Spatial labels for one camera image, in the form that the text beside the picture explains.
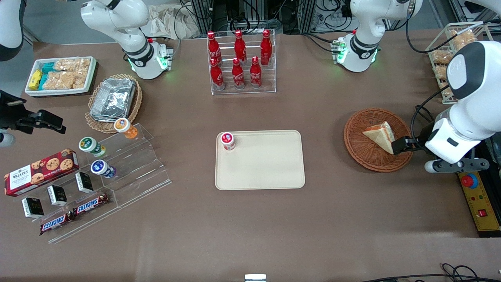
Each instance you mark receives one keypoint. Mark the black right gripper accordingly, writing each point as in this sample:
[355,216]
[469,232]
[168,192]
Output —
[8,114]

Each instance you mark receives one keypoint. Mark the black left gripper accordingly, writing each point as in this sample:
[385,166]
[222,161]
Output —
[421,141]

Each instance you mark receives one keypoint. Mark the triangular sandwich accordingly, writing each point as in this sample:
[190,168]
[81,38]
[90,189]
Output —
[379,135]

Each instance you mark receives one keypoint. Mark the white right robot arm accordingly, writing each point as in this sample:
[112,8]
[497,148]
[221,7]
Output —
[131,37]

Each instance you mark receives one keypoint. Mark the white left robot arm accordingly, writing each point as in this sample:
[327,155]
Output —
[473,109]

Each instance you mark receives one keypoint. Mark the brown wicker basket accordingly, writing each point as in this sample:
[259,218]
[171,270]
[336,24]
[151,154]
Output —
[364,152]

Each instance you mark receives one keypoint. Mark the light wicker basket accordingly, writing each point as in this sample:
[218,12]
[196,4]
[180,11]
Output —
[135,103]

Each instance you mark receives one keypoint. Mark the beige plastic tray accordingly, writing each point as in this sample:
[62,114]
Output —
[262,164]

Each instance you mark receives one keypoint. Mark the teal snack pack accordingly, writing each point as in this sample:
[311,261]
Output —
[47,67]
[43,81]

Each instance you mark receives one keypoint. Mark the yellow snack pack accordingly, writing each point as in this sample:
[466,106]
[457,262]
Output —
[35,79]

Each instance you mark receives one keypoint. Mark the rice cracker bag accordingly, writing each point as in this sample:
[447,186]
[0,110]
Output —
[64,80]
[72,64]

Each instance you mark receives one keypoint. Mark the red tartan cookie box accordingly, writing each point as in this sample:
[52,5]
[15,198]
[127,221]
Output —
[39,172]

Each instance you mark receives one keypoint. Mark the green-cap drink bottle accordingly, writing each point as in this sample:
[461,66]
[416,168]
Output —
[88,144]

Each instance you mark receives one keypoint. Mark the white rectangular snack bin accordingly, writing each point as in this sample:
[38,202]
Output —
[93,72]

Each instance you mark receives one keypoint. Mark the small black box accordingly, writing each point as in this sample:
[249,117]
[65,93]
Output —
[33,207]
[84,182]
[57,195]

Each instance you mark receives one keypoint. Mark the blue-cap drink bottle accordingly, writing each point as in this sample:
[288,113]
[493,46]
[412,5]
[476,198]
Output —
[100,167]

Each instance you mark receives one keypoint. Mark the stack of foil containers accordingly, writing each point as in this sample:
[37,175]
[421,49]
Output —
[113,98]

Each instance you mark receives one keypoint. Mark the orange-cap drink bottle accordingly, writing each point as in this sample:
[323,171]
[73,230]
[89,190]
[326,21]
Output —
[123,126]

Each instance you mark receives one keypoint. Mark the yellow emergency stop box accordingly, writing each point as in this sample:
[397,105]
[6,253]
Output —
[479,203]

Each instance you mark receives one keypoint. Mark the Snickers bar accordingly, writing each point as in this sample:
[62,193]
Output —
[90,204]
[54,224]

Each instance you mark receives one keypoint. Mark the bagged snack in rack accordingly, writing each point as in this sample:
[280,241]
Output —
[442,56]
[464,38]

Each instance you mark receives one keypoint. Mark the clear acrylic stepped stand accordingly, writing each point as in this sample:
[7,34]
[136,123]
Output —
[137,172]

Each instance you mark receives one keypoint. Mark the clear acrylic bottle rack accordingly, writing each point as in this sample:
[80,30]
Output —
[270,80]

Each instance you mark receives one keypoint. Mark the white cloth bag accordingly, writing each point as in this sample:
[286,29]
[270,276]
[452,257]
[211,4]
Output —
[168,21]

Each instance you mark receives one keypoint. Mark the red cola bottle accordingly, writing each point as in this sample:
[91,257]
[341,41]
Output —
[239,45]
[217,76]
[213,45]
[255,74]
[265,47]
[238,76]

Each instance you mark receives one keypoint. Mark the red-cap drink bottle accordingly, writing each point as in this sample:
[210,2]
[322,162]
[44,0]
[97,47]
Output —
[227,141]

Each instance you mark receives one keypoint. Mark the small white block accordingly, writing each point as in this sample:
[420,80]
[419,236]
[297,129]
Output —
[255,278]

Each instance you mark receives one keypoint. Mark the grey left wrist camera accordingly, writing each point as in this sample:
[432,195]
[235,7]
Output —
[454,165]

